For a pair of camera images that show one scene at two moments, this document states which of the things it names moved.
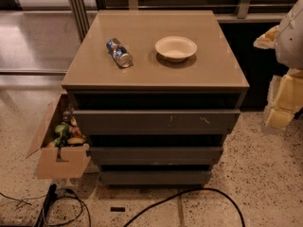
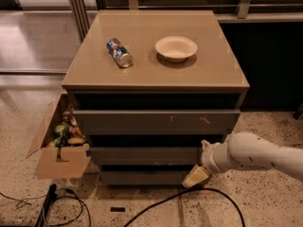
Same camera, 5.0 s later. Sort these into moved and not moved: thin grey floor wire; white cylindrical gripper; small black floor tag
Moved: white cylindrical gripper
Not moved: small black floor tag; thin grey floor wire
